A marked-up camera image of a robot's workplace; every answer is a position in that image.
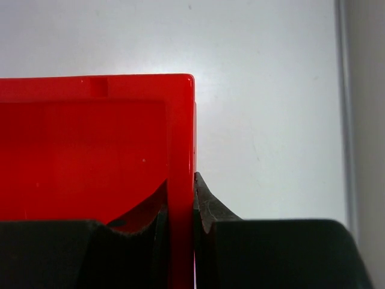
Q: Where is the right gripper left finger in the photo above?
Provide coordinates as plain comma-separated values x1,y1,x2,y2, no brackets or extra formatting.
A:
1,182,170,288

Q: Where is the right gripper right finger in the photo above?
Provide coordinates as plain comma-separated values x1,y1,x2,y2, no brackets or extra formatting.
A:
194,173,373,288

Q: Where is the aluminium right rail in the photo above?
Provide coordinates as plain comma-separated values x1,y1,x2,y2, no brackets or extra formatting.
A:
334,1,359,243

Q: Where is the red plastic bin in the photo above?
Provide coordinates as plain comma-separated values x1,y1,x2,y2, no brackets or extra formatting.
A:
1,73,196,288

